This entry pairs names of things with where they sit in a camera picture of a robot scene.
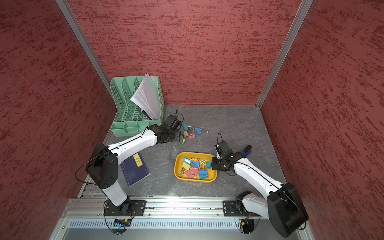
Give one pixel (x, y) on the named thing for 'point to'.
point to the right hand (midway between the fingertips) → (214, 167)
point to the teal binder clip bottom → (203, 177)
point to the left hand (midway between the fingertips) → (175, 138)
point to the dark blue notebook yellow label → (135, 169)
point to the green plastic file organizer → (131, 120)
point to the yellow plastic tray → (212, 174)
